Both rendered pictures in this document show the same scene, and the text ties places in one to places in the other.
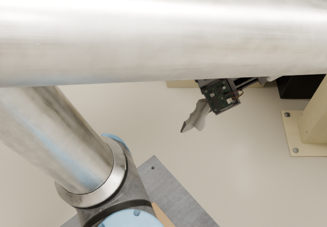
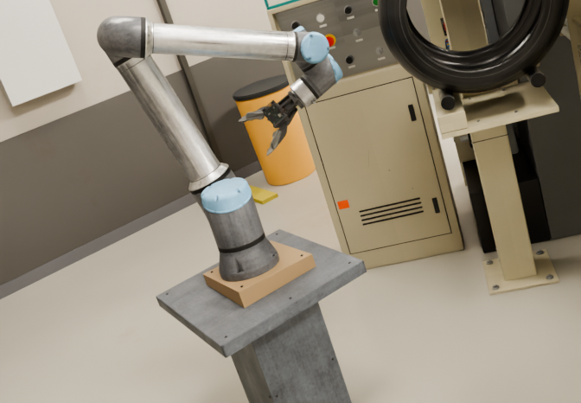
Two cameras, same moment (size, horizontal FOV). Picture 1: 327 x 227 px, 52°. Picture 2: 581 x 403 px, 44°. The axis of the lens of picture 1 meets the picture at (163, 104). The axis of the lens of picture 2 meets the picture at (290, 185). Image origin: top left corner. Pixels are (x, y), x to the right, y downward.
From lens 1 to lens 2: 1.92 m
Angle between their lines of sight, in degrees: 38
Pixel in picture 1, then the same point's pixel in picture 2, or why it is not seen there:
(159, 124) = (336, 302)
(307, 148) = (511, 284)
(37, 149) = (173, 127)
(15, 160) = (178, 358)
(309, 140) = (508, 271)
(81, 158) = (195, 143)
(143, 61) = (190, 40)
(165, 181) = (284, 237)
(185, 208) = (297, 244)
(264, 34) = (229, 34)
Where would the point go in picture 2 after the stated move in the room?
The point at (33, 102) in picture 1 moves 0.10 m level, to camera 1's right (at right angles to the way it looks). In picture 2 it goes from (170, 99) to (201, 90)
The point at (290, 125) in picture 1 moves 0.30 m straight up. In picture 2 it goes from (492, 270) to (477, 207)
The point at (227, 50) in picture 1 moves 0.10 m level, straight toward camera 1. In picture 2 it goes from (216, 38) to (200, 47)
